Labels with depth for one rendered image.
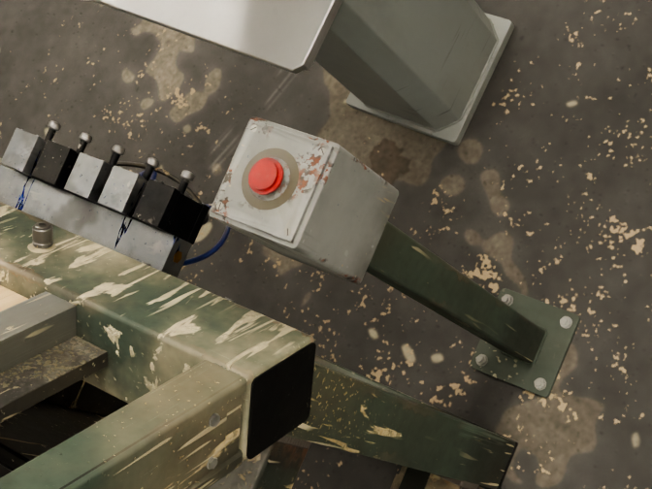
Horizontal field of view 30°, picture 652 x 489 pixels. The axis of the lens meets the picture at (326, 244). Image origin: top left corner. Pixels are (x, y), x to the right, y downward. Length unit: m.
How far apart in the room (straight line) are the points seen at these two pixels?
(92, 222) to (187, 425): 0.50
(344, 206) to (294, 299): 1.01
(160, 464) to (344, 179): 0.35
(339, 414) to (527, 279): 0.75
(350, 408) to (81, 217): 0.45
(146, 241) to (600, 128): 0.92
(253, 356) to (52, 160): 0.51
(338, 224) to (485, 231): 0.90
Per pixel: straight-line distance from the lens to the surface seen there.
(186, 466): 1.24
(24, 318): 1.39
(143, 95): 2.64
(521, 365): 2.10
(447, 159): 2.25
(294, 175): 1.27
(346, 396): 1.47
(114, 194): 1.60
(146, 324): 1.35
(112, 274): 1.46
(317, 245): 1.28
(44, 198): 1.70
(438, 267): 1.63
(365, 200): 1.34
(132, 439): 1.17
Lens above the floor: 1.99
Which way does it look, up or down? 60 degrees down
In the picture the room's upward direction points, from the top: 59 degrees counter-clockwise
